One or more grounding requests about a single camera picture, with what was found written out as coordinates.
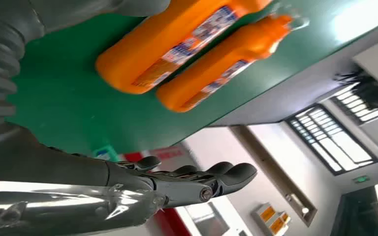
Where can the white framed red sign board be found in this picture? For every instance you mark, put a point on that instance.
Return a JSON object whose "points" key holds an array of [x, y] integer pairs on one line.
{"points": [[172, 224]]}

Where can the green exit sign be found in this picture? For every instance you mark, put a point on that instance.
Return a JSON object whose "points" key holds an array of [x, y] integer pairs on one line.
{"points": [[361, 179]]}

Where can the white wall box orange labels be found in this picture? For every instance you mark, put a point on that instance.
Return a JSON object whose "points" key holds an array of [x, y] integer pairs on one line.
{"points": [[272, 220]]}

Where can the teal plastic bottle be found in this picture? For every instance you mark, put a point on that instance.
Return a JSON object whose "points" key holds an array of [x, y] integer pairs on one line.
{"points": [[106, 153]]}

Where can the small barred window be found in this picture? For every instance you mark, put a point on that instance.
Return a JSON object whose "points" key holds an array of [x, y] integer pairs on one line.
{"points": [[352, 104]]}

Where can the person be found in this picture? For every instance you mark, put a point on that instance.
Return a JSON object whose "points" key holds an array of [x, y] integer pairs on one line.
{"points": [[371, 89]]}

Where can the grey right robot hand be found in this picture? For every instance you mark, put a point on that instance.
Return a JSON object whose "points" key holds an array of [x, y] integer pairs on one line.
{"points": [[45, 182]]}

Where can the green table mat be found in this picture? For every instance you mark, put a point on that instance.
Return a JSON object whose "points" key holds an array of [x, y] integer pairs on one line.
{"points": [[62, 97]]}

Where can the large barred window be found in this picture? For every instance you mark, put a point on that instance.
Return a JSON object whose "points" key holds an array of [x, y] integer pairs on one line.
{"points": [[335, 140]]}

